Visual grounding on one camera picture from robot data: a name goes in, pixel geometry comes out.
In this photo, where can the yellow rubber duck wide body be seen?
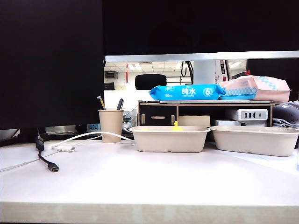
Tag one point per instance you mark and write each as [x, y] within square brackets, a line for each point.
[175, 124]

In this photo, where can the beige paper pulp box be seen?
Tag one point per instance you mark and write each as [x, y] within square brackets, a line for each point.
[170, 140]
[254, 142]

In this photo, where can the beige box under shelf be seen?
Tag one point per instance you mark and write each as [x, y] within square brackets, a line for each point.
[194, 121]

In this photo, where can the flat white box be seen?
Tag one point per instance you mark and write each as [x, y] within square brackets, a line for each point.
[233, 123]

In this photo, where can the wooden desk shelf organiser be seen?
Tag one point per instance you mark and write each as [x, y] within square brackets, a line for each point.
[158, 116]

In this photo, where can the black office chair headrest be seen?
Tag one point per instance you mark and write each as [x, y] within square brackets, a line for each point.
[150, 81]

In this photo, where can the black pen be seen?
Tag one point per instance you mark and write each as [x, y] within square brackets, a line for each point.
[120, 103]

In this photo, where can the brown paper cup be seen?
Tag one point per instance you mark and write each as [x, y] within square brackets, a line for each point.
[111, 127]

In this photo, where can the blue wet wipes pack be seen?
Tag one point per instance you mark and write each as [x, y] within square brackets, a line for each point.
[187, 92]

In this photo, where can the red hanging knot ornament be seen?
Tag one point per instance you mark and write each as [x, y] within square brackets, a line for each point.
[126, 70]

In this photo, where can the silver pen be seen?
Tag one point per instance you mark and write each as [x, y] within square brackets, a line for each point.
[101, 103]

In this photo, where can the blue white power socket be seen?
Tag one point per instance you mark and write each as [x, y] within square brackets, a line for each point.
[94, 127]

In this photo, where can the black round object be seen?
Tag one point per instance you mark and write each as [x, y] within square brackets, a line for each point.
[81, 128]

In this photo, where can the white red background sign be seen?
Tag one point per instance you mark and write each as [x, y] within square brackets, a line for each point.
[222, 70]

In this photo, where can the black monitor with silver edge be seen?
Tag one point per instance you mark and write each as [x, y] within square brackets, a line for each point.
[198, 25]

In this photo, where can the white USB power strip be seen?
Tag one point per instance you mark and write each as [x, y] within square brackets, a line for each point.
[252, 114]

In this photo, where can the large black monitor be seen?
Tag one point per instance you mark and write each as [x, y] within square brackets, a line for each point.
[51, 63]

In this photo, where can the pink tissue pack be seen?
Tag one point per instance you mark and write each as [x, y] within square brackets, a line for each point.
[268, 89]

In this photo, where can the black monitor stand base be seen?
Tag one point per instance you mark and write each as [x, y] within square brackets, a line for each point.
[28, 135]

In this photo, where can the dark background screen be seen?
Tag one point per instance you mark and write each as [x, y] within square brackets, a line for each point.
[273, 70]

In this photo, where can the grey folded cloth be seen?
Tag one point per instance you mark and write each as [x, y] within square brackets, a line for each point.
[287, 114]

